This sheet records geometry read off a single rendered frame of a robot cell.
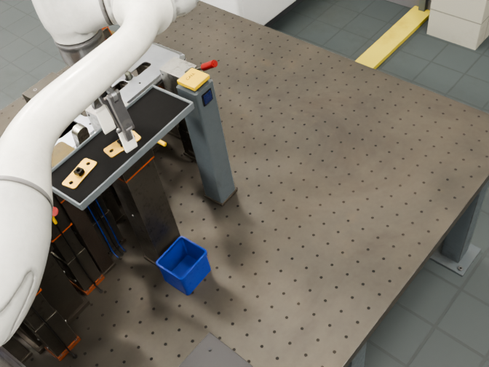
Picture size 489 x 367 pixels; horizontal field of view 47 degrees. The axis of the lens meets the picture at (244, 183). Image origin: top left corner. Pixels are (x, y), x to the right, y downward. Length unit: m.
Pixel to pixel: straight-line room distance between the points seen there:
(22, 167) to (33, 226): 0.09
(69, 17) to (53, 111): 0.27
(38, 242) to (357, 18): 3.18
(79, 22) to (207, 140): 0.59
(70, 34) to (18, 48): 3.04
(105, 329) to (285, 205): 0.62
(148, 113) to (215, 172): 0.34
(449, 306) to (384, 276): 0.82
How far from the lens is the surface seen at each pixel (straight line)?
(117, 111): 1.16
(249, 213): 1.68
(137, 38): 0.91
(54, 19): 1.06
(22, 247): 0.65
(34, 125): 0.79
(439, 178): 1.78
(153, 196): 1.42
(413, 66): 3.31
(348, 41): 3.48
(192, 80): 1.42
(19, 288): 0.64
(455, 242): 2.34
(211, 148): 1.54
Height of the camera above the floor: 2.02
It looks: 49 degrees down
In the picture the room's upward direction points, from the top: 11 degrees counter-clockwise
